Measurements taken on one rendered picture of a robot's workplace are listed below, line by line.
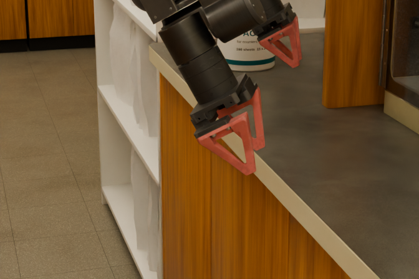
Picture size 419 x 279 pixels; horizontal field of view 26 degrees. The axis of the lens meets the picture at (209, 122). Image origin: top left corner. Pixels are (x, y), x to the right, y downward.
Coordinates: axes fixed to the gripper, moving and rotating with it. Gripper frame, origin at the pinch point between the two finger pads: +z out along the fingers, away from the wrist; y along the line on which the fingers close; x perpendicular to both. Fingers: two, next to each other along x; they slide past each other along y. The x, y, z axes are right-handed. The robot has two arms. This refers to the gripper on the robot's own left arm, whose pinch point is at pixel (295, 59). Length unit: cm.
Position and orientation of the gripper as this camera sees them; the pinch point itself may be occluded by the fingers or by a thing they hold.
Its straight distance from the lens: 163.4
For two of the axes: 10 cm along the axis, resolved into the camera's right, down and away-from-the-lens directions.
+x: -8.5, 4.4, 3.0
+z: 5.0, 8.5, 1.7
